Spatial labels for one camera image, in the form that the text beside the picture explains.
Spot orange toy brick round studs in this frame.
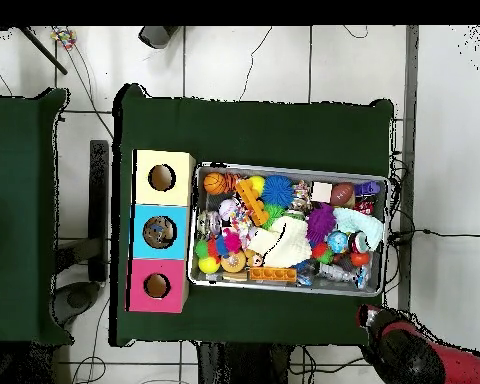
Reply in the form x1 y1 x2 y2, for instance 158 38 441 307
235 178 271 228

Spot yellow ball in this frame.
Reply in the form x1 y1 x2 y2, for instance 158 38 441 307
249 175 267 197

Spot purple spiky ball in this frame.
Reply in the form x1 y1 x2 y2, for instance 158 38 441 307
307 203 337 248

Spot grey object on floor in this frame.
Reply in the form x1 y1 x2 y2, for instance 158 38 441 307
138 25 180 50

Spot cream knitted cloth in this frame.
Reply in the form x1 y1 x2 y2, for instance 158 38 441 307
247 215 313 269

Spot long orange toy brick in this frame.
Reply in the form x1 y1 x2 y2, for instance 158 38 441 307
247 267 299 285

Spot black stick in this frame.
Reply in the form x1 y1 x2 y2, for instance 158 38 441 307
15 26 69 76

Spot dark green side table cloth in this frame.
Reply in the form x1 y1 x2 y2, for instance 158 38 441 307
0 87 72 347

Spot small colourful item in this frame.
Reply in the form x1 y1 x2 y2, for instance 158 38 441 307
51 27 78 51

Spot clear shallow mesh bin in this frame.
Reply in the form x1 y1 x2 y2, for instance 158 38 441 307
188 162 389 297

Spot wooden cube block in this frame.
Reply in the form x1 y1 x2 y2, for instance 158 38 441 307
310 181 333 203

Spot grey round base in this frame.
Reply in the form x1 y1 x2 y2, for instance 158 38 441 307
54 281 105 325

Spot small orange basketball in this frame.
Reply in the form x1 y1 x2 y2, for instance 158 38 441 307
203 171 229 196

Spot brown toy football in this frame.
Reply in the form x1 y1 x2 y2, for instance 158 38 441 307
331 182 357 206

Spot wooden box three holes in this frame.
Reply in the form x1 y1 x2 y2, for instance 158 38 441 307
127 149 197 313

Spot black upright bar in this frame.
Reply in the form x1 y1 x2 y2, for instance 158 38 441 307
88 139 112 283

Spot light blue cloth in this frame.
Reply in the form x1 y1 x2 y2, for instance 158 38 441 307
332 207 385 253

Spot black power cable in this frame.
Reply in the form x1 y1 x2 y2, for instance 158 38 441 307
387 226 480 245

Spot blue spiky ball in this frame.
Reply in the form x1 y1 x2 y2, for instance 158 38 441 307
262 175 296 208

